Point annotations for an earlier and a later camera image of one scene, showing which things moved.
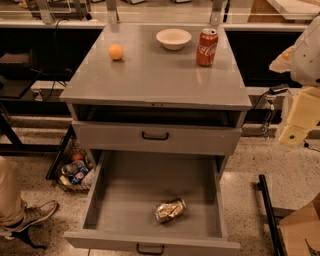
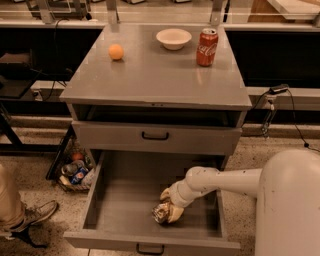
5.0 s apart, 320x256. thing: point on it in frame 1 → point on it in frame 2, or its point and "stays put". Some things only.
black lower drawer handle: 149,253 stays put
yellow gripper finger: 284,62 → 186,190
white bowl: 173,39 stays put
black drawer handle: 155,137 stays put
